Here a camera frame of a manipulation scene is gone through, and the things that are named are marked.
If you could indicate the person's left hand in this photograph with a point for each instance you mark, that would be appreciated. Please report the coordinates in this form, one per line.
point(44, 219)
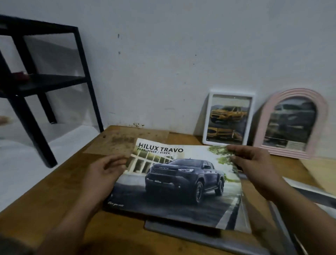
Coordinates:
point(101, 177)

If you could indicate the person's right hand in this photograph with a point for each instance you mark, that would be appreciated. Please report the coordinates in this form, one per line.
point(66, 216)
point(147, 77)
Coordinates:
point(256, 173)

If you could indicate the person's right thumb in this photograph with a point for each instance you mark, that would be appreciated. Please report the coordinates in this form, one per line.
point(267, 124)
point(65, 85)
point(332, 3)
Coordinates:
point(237, 161)

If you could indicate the person's left thumb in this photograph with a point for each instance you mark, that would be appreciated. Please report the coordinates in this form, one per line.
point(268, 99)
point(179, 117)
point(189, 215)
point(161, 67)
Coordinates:
point(116, 164)

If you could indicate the car brochure with dark truck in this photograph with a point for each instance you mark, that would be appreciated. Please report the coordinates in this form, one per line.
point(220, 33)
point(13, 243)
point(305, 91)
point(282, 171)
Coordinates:
point(181, 184)

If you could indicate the person's right forearm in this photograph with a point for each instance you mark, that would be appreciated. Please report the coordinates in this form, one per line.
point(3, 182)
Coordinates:
point(305, 223)

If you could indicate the person's left forearm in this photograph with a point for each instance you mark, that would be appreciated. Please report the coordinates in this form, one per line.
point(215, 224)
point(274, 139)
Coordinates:
point(61, 231)

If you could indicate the brown stained paper sheet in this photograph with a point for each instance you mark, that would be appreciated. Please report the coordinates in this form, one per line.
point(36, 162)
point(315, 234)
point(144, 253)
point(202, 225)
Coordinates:
point(126, 141)

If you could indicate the grey cutting mat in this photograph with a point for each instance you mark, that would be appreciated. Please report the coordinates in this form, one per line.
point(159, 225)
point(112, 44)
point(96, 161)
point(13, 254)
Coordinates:
point(210, 236)

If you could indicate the grey printed sheet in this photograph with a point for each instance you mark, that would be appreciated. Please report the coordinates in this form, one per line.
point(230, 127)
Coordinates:
point(312, 194)

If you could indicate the black metal shelf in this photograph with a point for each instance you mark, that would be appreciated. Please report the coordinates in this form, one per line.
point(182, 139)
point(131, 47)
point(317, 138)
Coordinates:
point(39, 84)

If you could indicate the white rectangular picture frame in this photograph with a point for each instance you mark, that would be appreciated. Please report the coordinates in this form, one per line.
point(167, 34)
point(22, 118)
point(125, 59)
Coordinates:
point(227, 118)

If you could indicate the pink arched picture frame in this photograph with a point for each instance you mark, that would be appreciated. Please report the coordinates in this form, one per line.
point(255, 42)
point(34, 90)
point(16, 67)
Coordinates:
point(292, 123)

